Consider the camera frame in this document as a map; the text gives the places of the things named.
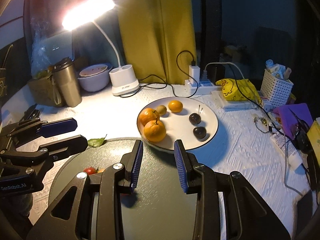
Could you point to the white desk lamp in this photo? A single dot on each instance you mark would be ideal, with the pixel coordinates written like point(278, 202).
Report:
point(123, 80)

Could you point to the dark window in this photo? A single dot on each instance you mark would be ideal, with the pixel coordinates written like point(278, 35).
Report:
point(250, 17)

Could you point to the white plate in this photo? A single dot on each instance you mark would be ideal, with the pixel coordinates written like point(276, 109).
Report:
point(180, 122)

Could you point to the steel tumbler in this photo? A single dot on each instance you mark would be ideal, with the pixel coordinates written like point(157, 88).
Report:
point(65, 85)

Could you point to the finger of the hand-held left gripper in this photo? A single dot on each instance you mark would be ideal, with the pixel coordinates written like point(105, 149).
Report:
point(60, 127)
point(70, 145)

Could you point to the small orange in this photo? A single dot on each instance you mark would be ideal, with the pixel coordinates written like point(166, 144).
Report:
point(101, 171)
point(175, 106)

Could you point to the red tomato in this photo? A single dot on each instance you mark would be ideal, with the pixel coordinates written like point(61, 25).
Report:
point(90, 170)

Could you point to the yellow plastic bag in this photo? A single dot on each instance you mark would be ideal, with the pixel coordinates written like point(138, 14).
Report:
point(235, 90)

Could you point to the key bunch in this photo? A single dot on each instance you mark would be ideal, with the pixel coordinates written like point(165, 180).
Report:
point(261, 122)

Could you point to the cardboard box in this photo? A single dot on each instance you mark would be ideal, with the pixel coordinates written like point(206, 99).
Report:
point(42, 92)

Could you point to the black small device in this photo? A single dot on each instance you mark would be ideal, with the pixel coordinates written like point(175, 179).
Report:
point(303, 137)

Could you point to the white tube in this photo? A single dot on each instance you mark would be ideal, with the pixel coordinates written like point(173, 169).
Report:
point(285, 147)

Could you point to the lavender bowl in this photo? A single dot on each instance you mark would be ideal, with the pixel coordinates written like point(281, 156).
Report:
point(93, 82)

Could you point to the yellow white box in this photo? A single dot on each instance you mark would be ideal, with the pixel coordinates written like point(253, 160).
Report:
point(315, 137)

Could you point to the grey round tray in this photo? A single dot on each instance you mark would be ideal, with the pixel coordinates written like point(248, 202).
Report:
point(160, 212)

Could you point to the yellow curtain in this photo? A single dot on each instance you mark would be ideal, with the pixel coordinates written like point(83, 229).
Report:
point(155, 30)

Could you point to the white charger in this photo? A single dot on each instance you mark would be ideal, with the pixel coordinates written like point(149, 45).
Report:
point(194, 72)

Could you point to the white textured tablecloth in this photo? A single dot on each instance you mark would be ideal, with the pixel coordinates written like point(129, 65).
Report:
point(237, 142)

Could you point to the white power strip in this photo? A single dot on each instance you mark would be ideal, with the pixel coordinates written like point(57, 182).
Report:
point(205, 86)

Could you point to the medium orange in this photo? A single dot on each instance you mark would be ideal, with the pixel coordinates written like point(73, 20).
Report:
point(149, 116)

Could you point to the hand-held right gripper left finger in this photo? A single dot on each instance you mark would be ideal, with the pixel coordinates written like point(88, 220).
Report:
point(137, 165)

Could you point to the white paper packets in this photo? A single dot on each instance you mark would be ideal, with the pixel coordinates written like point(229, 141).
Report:
point(275, 68)

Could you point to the green leaf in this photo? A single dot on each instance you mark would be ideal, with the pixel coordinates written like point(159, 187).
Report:
point(96, 142)

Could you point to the dark plum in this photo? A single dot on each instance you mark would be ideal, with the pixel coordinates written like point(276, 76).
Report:
point(200, 133)
point(194, 118)

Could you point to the black power adapter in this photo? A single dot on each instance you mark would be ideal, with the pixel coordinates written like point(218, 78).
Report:
point(216, 73)

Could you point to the white flat box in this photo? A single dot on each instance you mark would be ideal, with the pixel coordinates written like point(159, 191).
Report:
point(220, 100)

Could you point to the clear plastic bag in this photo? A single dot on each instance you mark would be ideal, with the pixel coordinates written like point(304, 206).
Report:
point(40, 55)

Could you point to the white inner bowl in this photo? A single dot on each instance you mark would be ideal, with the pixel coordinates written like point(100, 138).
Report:
point(92, 70)

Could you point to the purple cloth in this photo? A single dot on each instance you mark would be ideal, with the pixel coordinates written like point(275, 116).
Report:
point(290, 115)

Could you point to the large orange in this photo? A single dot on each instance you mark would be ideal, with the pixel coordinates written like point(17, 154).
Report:
point(155, 130)

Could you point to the brown kiwi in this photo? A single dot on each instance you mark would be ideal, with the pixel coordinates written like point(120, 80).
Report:
point(162, 110)

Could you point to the white woven basket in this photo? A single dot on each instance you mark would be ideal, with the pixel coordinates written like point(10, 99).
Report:
point(276, 90)

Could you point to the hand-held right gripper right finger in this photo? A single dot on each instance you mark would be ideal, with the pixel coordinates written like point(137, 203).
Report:
point(180, 165)

